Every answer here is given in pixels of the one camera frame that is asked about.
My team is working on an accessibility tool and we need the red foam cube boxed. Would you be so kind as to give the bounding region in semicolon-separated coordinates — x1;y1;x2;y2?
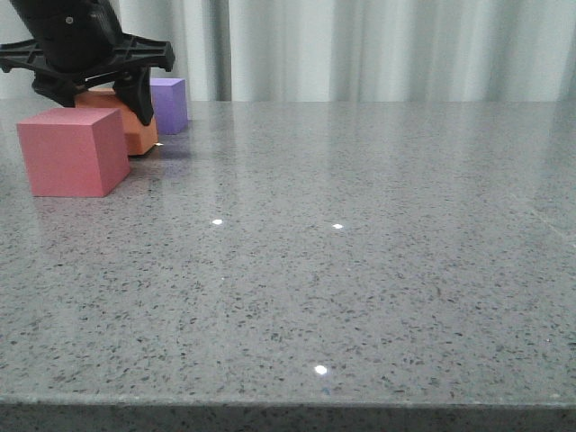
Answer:
17;108;130;197

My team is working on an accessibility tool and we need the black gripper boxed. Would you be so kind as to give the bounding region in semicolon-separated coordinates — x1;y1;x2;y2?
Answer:
1;1;176;126

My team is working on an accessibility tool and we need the pale green curtain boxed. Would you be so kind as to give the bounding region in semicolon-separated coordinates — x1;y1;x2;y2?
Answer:
0;0;576;104

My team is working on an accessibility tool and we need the purple foam cube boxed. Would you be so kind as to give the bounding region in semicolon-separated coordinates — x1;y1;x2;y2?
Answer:
150;77;188;135

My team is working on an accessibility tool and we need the orange foam cube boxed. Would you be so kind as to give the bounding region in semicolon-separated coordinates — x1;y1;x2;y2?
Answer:
75;88;158;156

